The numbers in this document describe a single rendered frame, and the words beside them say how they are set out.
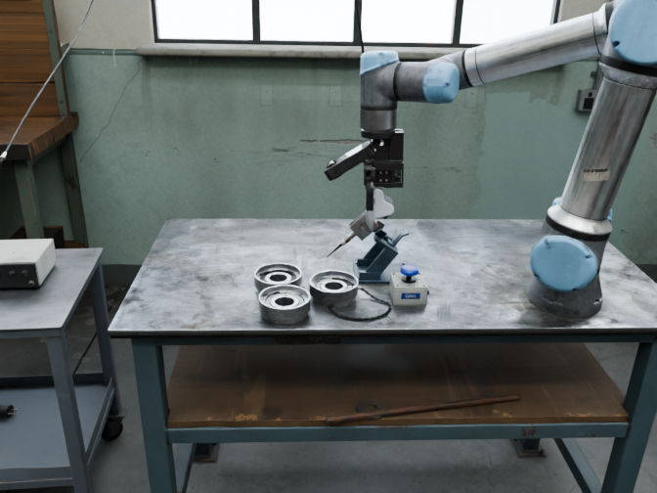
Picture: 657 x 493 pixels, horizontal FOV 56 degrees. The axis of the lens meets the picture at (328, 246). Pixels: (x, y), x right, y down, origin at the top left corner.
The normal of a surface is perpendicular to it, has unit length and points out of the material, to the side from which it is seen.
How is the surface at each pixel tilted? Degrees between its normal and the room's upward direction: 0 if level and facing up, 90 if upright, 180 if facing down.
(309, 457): 0
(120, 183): 90
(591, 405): 0
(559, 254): 98
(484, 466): 0
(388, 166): 87
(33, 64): 90
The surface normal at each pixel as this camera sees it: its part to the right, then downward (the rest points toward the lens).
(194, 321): 0.02, -0.91
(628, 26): -0.44, 0.23
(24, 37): 0.04, 0.40
